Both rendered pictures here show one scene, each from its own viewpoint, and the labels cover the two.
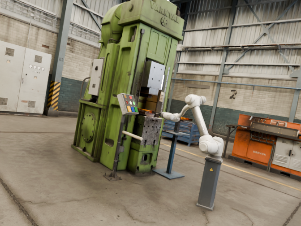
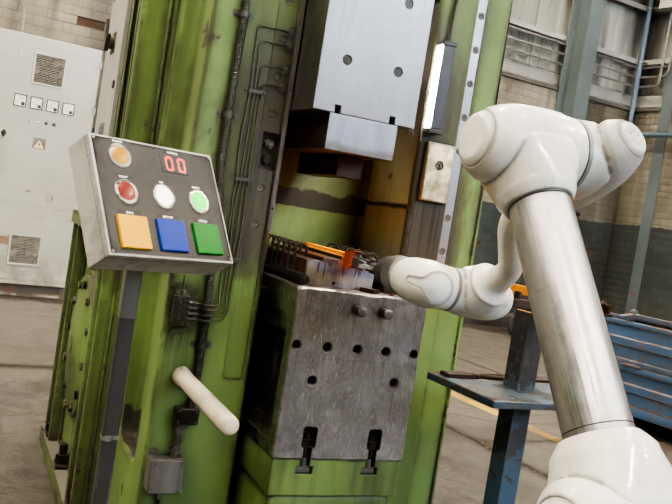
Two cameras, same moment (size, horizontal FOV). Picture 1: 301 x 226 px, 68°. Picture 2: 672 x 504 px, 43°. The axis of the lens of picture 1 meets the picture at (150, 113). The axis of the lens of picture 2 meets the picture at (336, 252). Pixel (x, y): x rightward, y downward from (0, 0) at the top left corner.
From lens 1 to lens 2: 156 cm
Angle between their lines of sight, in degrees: 18
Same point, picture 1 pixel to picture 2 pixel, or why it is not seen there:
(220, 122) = not seen: outside the picture
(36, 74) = (42, 130)
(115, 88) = (172, 134)
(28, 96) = (12, 218)
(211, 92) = not seen: outside the picture
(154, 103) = (397, 213)
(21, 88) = not seen: outside the picture
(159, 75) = (396, 39)
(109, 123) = (144, 326)
